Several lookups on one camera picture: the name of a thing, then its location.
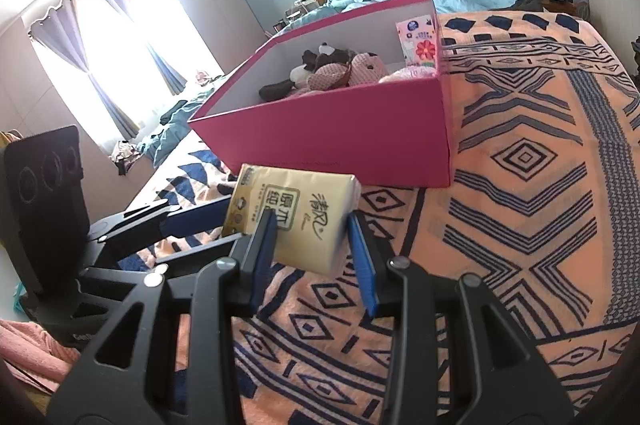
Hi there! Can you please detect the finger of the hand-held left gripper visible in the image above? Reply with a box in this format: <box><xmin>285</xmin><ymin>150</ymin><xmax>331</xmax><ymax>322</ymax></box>
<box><xmin>87</xmin><ymin>196</ymin><xmax>235</xmax><ymax>257</ymax></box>
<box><xmin>150</xmin><ymin>235</ymin><xmax>248</xmax><ymax>279</ymax></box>

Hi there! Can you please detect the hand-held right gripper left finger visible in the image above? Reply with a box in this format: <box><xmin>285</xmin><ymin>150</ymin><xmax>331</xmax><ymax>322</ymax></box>
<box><xmin>47</xmin><ymin>208</ymin><xmax>281</xmax><ymax>425</ymax></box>

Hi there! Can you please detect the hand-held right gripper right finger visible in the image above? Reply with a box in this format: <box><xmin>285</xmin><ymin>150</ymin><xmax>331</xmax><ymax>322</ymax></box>
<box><xmin>347</xmin><ymin>211</ymin><xmax>583</xmax><ymax>425</ymax></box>

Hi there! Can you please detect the yellow tissue pack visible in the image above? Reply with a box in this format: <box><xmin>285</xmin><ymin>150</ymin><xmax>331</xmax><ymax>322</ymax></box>
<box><xmin>220</xmin><ymin>162</ymin><xmax>362</xmax><ymax>277</ymax></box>

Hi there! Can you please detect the pink storage box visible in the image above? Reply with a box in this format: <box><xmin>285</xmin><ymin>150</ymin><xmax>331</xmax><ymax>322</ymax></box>
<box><xmin>187</xmin><ymin>0</ymin><xmax>454</xmax><ymax>189</ymax></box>

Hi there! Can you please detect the brown and white plush toy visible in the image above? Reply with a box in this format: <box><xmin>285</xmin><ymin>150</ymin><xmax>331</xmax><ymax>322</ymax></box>
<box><xmin>259</xmin><ymin>42</ymin><xmax>359</xmax><ymax>102</ymax></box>

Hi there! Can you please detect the person's left forearm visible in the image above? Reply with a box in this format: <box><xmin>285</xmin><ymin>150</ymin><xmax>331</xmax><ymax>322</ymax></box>
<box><xmin>0</xmin><ymin>317</ymin><xmax>84</xmax><ymax>397</ymax></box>

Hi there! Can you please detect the teal cloth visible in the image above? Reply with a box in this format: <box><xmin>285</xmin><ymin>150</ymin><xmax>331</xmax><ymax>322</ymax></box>
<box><xmin>150</xmin><ymin>85</ymin><xmax>224</xmax><ymax>169</ymax></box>

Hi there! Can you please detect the purple curtain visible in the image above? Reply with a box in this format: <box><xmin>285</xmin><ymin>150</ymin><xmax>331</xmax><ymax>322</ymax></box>
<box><xmin>89</xmin><ymin>0</ymin><xmax>190</xmax><ymax>98</ymax></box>
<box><xmin>27</xmin><ymin>0</ymin><xmax>141</xmax><ymax>151</ymax></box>

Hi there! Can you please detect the orange patterned blanket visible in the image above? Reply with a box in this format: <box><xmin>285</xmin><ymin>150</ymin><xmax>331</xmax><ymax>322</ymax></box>
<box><xmin>115</xmin><ymin>8</ymin><xmax>640</xmax><ymax>425</ymax></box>

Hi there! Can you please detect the pink plastic packet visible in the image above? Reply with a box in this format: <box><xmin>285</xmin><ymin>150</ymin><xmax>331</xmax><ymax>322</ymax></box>
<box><xmin>378</xmin><ymin>59</ymin><xmax>440</xmax><ymax>84</ymax></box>

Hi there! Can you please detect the pink striped plush toy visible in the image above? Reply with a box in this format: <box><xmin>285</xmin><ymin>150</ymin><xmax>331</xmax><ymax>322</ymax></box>
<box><xmin>287</xmin><ymin>51</ymin><xmax>389</xmax><ymax>99</ymax></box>

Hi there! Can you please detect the flower print tissue pack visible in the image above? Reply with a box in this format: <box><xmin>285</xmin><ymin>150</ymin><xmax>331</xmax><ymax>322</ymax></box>
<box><xmin>395</xmin><ymin>16</ymin><xmax>441</xmax><ymax>62</ymax></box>

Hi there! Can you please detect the wooden nightstand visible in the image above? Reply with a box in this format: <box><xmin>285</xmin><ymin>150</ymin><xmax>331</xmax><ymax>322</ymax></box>
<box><xmin>542</xmin><ymin>0</ymin><xmax>591</xmax><ymax>19</ymax></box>

